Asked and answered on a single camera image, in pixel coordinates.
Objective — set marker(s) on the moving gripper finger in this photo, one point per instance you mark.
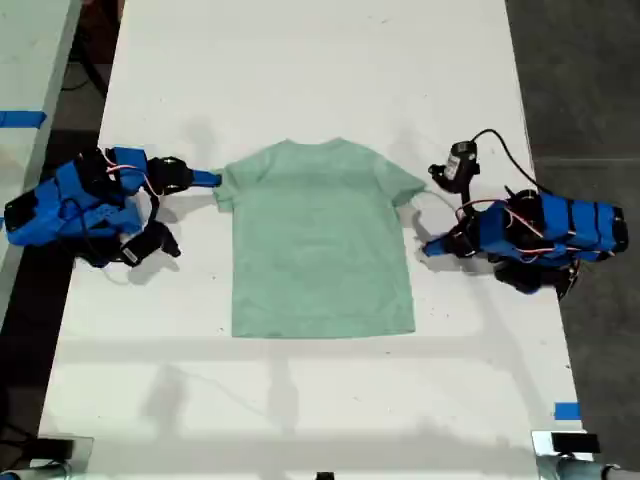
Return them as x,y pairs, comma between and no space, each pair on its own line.
436,252
205,183

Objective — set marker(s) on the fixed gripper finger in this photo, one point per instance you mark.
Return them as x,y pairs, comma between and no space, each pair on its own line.
440,242
205,175

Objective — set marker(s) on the pale green T-shirt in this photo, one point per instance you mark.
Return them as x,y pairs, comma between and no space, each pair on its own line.
320,240

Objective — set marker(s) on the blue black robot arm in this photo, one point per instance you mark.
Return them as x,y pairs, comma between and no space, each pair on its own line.
575,225
75,200

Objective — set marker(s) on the long blue tape strip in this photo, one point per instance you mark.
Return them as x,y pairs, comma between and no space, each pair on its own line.
20,119

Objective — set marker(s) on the brown wooden furniture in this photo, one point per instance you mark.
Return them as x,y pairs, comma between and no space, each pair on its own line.
102,25

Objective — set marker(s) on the pale side table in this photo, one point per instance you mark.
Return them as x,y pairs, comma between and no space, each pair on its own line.
30,50

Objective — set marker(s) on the short blue tape strip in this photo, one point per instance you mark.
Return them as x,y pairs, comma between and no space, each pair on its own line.
567,411

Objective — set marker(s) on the shiny metal plate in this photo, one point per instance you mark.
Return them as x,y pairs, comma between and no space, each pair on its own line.
541,450
84,452

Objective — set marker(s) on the small black box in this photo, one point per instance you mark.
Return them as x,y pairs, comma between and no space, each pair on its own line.
55,448
575,442

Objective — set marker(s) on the grey pipe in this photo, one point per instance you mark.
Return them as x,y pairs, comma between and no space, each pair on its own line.
585,471

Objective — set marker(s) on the short black camera stalk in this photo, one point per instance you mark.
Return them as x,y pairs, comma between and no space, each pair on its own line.
154,210
469,192

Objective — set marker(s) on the black camera box white label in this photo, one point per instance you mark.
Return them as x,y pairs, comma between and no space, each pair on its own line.
457,162
142,247

